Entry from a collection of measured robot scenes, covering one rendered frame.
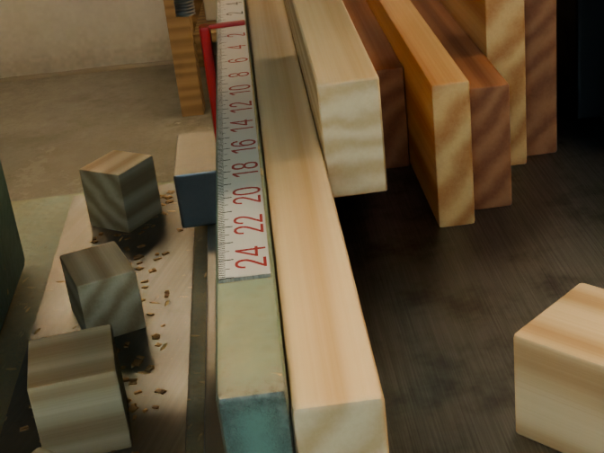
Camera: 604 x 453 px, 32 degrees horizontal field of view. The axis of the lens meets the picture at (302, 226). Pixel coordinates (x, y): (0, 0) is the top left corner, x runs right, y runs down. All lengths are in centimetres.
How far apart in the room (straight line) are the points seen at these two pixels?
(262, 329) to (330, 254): 5
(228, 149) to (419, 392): 10
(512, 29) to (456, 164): 7
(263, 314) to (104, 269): 31
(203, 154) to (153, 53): 334
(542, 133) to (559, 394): 20
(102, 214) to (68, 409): 24
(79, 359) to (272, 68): 15
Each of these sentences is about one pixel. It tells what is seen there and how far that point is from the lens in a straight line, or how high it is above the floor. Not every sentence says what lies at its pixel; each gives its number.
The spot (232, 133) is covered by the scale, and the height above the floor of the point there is 96.
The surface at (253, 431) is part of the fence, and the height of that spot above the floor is 95.
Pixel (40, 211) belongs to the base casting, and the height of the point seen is 80.
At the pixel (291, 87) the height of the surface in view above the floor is 95.
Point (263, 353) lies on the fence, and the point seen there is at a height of 96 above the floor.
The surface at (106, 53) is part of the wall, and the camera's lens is 400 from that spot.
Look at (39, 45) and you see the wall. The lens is 404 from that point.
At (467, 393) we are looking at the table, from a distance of 31.
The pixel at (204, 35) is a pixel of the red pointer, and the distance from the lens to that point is 48.
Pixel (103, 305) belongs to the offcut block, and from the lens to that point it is 55.
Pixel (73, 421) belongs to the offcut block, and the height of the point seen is 82.
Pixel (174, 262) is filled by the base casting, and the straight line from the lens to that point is 63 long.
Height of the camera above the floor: 108
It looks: 25 degrees down
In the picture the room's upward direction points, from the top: 7 degrees counter-clockwise
